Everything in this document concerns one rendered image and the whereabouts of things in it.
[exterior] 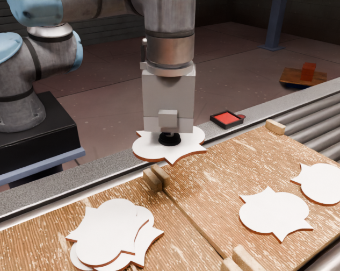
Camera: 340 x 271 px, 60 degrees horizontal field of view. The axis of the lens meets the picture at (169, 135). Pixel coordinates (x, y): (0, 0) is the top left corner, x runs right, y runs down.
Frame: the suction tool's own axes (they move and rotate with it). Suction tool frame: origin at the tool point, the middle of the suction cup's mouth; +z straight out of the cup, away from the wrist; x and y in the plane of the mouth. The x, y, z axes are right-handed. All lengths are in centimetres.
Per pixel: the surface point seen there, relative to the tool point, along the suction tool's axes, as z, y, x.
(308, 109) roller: 15, 45, 47
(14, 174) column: 19.5, -42.6, 11.9
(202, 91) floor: 107, 19, 274
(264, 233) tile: 12.2, 18.0, -9.2
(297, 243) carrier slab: 12.8, 23.6, -10.5
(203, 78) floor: 107, 21, 317
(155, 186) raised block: 10.8, -3.0, 0.3
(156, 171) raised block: 10.3, -3.4, 4.8
